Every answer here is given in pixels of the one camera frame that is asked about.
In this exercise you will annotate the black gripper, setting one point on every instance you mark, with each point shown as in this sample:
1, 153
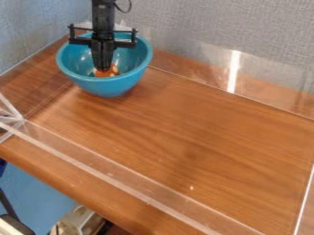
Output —
105, 37

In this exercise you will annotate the blue plastic bowl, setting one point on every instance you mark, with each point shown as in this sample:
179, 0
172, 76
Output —
74, 63

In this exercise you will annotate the orange toy mushroom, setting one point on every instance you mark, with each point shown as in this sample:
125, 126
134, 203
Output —
112, 72

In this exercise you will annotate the white device under table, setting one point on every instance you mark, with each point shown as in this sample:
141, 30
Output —
80, 221

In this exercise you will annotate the clear acrylic barrier frame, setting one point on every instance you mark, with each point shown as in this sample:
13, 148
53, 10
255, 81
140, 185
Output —
201, 152

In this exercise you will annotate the black chair frame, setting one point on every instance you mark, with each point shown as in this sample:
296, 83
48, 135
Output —
10, 225

